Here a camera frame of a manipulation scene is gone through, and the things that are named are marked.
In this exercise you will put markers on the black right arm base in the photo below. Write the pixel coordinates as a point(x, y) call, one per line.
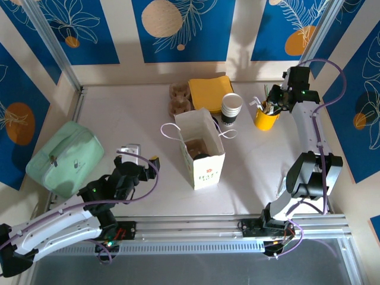
point(249, 227)

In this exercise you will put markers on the mint green zipper pouch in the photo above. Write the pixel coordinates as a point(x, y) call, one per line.
point(68, 157)

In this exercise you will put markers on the grey metal sheet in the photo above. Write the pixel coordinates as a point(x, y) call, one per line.
point(190, 270)

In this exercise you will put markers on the yellow utensil holder cup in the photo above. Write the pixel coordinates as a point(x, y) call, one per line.
point(265, 121)

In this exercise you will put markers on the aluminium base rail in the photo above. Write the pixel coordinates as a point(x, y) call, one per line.
point(190, 225)

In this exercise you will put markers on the white wrapped utensil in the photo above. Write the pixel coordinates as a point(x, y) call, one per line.
point(256, 101)

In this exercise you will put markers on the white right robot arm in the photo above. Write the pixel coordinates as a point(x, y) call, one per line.
point(308, 130)

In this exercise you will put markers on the white paper takeout bag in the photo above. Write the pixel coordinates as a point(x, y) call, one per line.
point(207, 175)

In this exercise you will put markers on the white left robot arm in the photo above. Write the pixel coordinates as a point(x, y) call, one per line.
point(59, 222)

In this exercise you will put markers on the cardboard cup carrier stack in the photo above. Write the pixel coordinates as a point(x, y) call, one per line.
point(178, 95)

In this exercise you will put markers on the thin green stirrer stick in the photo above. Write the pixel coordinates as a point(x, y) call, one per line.
point(266, 90)

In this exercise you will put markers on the white paper cup stack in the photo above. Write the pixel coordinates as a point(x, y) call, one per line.
point(232, 104)

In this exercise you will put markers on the aluminium frame post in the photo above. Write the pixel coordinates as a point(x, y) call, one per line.
point(314, 35)
point(53, 44)

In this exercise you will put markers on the yellow napkin stack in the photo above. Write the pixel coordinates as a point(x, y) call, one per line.
point(207, 89)

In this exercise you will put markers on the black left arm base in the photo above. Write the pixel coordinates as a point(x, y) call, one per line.
point(127, 230)

